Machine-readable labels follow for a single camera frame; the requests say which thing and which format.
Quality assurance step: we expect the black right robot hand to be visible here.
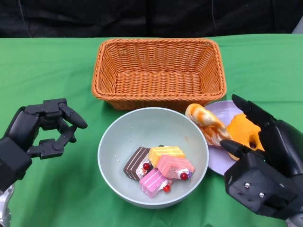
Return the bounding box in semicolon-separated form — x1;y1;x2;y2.
219;94;303;177

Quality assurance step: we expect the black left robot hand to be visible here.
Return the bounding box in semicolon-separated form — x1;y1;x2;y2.
4;98;88;159

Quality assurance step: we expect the deep orange ring bread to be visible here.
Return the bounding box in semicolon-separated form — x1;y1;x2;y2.
226;113;265;161

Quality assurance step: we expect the orange white striped ring bread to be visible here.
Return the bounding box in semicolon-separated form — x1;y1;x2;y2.
185;103;233;148

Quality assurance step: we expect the pale green round bowl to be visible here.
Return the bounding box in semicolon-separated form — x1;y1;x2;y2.
97;107;210;209

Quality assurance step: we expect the lavender round plate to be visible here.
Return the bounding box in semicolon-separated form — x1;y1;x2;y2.
204;100;244;177

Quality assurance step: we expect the salmon pink cake slice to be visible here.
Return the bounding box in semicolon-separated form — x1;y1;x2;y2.
156;155;196;181

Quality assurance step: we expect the chocolate brown layered cake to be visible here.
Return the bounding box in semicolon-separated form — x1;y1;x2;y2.
123;146;152;182

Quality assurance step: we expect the yellow layered cake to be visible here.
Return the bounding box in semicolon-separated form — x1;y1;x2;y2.
148;144;187;166

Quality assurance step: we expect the bright pink layered cake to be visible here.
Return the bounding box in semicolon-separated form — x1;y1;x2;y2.
139;167;174;199

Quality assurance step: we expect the orange wicker basket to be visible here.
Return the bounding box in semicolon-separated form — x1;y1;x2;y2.
91;38;227;111

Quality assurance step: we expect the green tablecloth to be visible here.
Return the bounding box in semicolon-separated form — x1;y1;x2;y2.
0;35;303;227

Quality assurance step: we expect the light grey corner object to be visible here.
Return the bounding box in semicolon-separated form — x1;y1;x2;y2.
293;21;303;35

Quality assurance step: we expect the black backdrop curtain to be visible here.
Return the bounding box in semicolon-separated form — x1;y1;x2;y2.
0;0;303;39

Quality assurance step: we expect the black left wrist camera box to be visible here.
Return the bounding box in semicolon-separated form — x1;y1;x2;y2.
0;136;33;192

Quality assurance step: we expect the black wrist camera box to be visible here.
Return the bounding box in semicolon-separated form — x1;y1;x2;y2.
0;136;33;192
223;150;303;219

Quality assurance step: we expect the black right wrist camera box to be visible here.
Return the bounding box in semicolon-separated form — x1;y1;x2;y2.
223;150;303;219

